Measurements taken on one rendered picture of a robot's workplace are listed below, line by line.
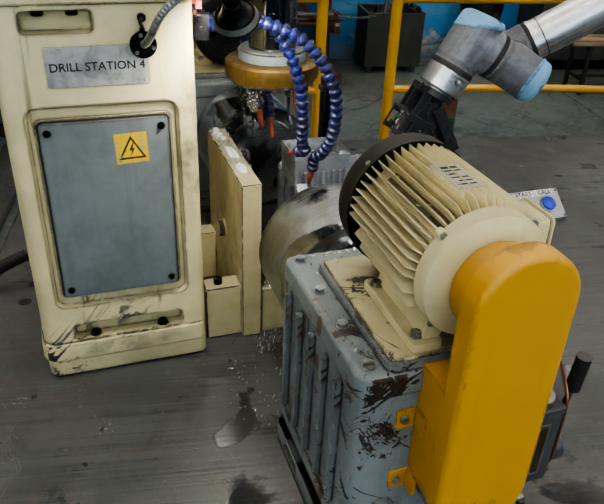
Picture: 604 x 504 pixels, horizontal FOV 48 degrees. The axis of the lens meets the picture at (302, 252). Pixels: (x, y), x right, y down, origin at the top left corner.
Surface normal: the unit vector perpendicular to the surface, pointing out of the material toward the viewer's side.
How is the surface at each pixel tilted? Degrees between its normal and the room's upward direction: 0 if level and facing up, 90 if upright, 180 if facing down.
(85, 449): 0
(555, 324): 90
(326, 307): 0
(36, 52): 90
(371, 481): 90
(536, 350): 90
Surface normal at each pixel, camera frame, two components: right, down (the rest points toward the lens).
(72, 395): 0.04, -0.86
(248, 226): 0.32, 0.49
